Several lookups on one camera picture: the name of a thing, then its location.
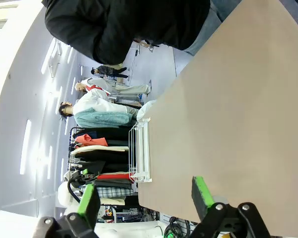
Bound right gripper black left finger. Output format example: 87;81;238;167
32;183;101;238

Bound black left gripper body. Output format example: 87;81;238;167
70;170;99;184

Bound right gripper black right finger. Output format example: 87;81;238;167
188;176;271;238

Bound plaid garment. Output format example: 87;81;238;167
80;186;135;198

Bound black garment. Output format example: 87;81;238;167
73;151;130;172

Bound red garment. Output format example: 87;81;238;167
97;173;133;180

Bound cream garment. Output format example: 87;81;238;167
71;145;129;156

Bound orange garment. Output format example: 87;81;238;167
74;133;109;147

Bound black-haired mannequin in white shirt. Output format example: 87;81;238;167
58;89;140;128

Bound mannequin in beige trousers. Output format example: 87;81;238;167
74;77;152;96

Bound background person in black trousers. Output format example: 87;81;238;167
90;64;129;79

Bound person in black jacket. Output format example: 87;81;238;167
41;0;239;65

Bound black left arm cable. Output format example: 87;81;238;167
67;178;80;203

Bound black cable bundle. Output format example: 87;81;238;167
163;217;197;238

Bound tangled thin cables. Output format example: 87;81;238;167
114;208;159;223

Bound white wire can dispenser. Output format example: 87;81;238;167
128;118;152;183

